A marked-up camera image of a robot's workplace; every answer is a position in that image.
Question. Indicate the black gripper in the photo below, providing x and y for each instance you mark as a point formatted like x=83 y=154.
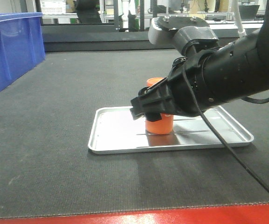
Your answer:
x=161 y=98

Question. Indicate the orange cylindrical capacitor 4680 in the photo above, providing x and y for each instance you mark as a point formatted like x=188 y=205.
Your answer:
x=163 y=126

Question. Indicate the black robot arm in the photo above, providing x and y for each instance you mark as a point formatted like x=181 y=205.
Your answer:
x=206 y=74

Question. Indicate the dark grey conveyor belt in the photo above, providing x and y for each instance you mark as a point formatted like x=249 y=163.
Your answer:
x=46 y=168

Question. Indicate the blue plastic crate on conveyor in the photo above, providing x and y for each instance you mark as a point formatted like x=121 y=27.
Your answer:
x=21 y=45

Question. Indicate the red conveyor edge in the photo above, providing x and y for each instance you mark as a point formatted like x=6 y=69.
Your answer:
x=234 y=214

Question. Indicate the small silver metal tray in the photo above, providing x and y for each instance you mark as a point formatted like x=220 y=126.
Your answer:
x=115 y=132

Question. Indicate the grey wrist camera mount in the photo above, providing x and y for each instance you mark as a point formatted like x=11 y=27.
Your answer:
x=188 y=35

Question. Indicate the black conveyor back rail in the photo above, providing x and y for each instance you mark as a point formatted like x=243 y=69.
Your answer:
x=80 y=37

